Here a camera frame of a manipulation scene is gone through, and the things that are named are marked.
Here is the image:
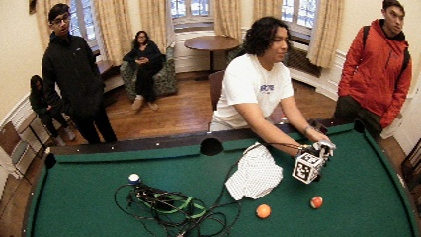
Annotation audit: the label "small grey white object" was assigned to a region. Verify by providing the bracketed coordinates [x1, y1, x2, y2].
[311, 140, 338, 159]

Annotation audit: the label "white cube with black markers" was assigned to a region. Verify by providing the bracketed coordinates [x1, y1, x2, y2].
[290, 152, 326, 185]

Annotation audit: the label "red and white billiard ball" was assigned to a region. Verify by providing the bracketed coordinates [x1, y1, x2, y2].
[309, 196, 325, 210]

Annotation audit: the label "white striped cloth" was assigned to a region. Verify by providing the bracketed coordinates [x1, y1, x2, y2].
[223, 142, 283, 201]

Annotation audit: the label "dark wooden furniture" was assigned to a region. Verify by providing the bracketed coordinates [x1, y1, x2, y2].
[399, 137, 421, 192]

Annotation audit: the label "orange billiard ball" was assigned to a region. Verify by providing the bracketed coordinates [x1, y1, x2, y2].
[255, 203, 271, 220]

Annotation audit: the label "person in white t-shirt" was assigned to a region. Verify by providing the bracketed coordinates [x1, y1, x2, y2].
[206, 16, 338, 157]

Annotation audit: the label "dark radiator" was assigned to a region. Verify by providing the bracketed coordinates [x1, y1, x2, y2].
[282, 45, 323, 78]

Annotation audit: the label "green felt pool table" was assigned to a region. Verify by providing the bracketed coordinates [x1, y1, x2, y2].
[22, 118, 421, 237]

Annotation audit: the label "brown wooden chair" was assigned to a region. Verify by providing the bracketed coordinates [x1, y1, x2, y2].
[206, 69, 226, 112]

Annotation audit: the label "beige curtain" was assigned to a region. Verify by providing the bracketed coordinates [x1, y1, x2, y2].
[251, 0, 283, 22]
[138, 0, 170, 54]
[92, 0, 134, 66]
[305, 0, 346, 69]
[213, 0, 243, 41]
[36, 0, 57, 43]

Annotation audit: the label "window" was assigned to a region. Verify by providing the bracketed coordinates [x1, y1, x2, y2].
[279, 0, 318, 37]
[168, 0, 215, 32]
[68, 0, 100, 50]

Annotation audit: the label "round wooden table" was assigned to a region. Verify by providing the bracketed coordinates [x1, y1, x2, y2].
[182, 35, 242, 73]

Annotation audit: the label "patterned armchair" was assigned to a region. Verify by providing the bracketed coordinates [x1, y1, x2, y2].
[118, 43, 178, 101]

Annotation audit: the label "wooden window bench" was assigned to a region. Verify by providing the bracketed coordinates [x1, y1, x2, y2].
[94, 58, 125, 94]

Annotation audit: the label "wooden chair with pale seat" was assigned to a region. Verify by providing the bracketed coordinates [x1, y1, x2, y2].
[0, 112, 53, 179]

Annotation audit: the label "eyeglasses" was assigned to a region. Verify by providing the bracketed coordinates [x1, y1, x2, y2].
[50, 16, 72, 26]

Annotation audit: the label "green strap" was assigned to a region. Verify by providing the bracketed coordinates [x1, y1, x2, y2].
[138, 194, 208, 220]

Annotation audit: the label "tangle of black cables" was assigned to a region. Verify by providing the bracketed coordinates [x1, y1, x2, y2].
[113, 182, 242, 237]

